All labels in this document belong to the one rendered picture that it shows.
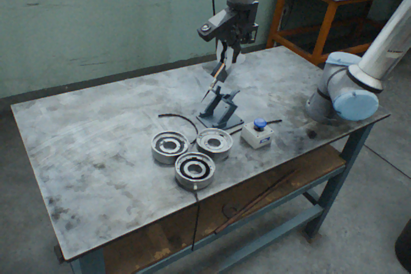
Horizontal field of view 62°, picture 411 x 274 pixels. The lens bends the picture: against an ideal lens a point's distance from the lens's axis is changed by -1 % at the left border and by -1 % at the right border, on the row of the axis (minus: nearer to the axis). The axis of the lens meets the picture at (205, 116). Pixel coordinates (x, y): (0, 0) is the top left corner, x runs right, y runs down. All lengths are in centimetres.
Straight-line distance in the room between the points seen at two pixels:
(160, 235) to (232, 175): 31
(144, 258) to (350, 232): 127
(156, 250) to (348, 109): 70
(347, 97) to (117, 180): 67
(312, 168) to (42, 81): 184
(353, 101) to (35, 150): 90
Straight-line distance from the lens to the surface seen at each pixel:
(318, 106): 124
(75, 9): 240
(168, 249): 110
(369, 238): 209
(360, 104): 107
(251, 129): 106
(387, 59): 104
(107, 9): 247
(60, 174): 97
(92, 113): 115
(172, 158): 94
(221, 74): 101
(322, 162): 150
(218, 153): 97
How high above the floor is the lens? 149
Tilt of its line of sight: 37 degrees down
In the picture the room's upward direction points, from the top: 8 degrees clockwise
